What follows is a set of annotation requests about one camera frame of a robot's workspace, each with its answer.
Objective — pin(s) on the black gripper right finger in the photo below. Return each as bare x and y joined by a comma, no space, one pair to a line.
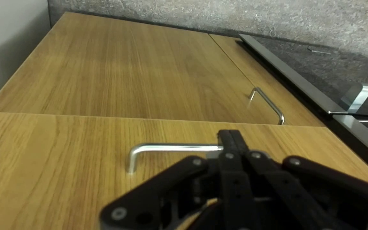
304,192

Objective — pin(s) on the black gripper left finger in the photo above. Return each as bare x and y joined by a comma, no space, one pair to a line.
172,187

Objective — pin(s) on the wooden front drawer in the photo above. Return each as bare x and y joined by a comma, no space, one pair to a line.
44,170

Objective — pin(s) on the wooden lower cabinet door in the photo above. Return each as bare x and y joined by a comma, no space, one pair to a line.
128,72

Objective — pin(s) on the black built-in oven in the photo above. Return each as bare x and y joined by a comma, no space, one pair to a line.
320,68

